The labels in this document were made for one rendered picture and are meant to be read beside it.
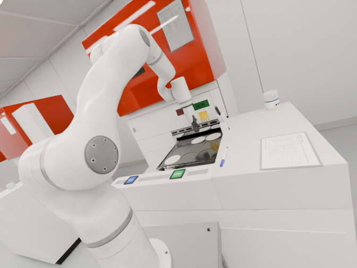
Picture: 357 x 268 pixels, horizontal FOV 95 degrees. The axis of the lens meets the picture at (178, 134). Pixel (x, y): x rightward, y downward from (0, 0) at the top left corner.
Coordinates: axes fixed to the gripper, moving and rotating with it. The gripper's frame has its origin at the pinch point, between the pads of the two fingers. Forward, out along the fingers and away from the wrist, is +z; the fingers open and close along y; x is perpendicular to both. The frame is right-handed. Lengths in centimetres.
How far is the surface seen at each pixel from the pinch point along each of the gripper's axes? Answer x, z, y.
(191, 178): -18.0, 3.7, 42.1
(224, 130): 6.3, -1.9, 27.1
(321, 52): 186, 3, -71
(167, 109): -8.9, -14.5, -26.2
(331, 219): 12, 22, 65
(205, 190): -15.3, 8.6, 45.6
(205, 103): 14.2, -9.9, -9.8
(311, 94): 174, 49, -79
